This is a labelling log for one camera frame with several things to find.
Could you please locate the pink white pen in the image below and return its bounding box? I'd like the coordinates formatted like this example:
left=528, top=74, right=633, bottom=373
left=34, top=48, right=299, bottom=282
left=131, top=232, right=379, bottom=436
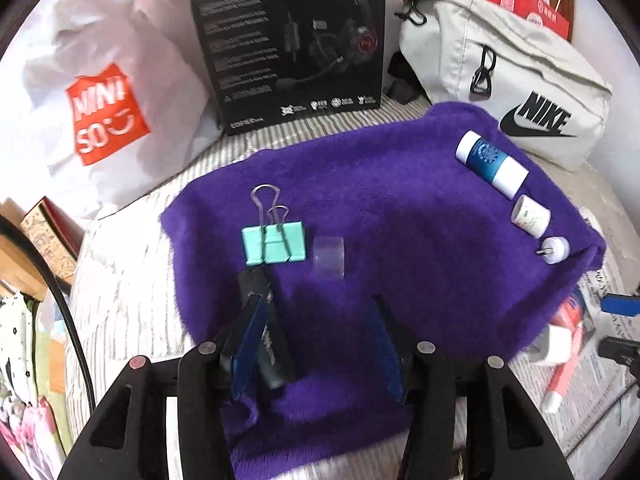
left=542, top=327, right=586, bottom=415

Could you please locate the green binder clip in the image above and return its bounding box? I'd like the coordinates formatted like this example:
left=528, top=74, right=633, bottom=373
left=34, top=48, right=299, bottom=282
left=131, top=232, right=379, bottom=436
left=241, top=185, right=307, bottom=266

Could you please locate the white floral cloth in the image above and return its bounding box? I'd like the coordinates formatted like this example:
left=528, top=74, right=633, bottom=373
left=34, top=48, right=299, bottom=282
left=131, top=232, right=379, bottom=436
left=0, top=294, right=41, bottom=376

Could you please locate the black cable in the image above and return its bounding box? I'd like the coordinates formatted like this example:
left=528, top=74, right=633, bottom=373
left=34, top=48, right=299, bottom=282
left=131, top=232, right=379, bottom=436
left=0, top=217, right=96, bottom=411

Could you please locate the pink printed blanket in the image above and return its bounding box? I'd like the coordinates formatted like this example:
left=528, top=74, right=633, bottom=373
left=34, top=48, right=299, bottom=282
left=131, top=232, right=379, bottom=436
left=0, top=395, right=66, bottom=480

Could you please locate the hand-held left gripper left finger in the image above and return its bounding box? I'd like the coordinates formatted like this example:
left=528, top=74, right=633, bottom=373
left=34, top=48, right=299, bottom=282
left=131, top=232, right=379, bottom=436
left=57, top=292, right=266, bottom=480

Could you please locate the small white jar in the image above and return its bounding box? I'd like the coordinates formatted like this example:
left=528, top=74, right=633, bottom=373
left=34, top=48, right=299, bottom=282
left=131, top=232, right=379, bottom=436
left=510, top=195, right=552, bottom=238

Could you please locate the patterned notebook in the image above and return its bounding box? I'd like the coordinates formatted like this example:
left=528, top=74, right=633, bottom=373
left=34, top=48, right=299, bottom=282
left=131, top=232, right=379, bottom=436
left=19, top=197, right=86, bottom=286

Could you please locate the white plastic shopping bag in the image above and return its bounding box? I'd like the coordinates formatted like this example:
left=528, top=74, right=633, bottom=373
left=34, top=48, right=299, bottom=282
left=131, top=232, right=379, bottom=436
left=0, top=0, right=226, bottom=221

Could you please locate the small white adapter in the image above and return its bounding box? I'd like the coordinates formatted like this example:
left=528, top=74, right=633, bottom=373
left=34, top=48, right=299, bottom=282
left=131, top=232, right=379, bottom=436
left=536, top=236, right=572, bottom=264

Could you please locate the grey waist bag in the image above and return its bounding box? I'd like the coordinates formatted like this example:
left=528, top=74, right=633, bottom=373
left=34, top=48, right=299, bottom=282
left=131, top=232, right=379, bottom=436
left=387, top=0, right=613, bottom=173

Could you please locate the black headset box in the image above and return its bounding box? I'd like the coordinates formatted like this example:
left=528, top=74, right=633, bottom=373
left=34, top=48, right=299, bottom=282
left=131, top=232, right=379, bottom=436
left=180, top=0, right=387, bottom=137

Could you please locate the purple towel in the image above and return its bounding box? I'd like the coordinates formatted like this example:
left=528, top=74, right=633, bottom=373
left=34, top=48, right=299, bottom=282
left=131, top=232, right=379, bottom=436
left=159, top=101, right=607, bottom=480

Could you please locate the white charger plug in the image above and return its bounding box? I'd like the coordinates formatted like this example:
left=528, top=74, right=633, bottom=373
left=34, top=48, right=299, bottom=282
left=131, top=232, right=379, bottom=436
left=530, top=322, right=583, bottom=367

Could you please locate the newspaper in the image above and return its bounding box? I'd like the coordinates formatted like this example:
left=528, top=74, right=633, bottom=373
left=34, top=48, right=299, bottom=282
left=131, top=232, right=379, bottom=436
left=530, top=260, right=640, bottom=480

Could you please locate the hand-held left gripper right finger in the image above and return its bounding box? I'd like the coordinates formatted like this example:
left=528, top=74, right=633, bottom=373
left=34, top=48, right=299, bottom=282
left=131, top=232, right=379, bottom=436
left=370, top=295, right=576, bottom=480

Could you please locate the green cloth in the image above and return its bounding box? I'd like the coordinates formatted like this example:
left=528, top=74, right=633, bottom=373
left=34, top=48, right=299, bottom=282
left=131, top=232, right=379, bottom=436
left=30, top=300, right=76, bottom=461

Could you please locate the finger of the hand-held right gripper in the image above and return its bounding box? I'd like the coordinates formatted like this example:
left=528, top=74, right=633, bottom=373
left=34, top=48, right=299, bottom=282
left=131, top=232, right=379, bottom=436
left=601, top=296, right=640, bottom=317
left=599, top=338, right=640, bottom=392

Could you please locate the blue white bottle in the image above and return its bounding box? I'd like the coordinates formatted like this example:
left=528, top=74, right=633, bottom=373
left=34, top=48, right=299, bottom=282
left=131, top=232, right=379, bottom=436
left=455, top=130, right=530, bottom=202

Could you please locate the wooden nightstand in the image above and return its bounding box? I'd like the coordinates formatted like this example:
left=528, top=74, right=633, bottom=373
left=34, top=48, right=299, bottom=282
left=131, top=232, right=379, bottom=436
left=0, top=200, right=51, bottom=301

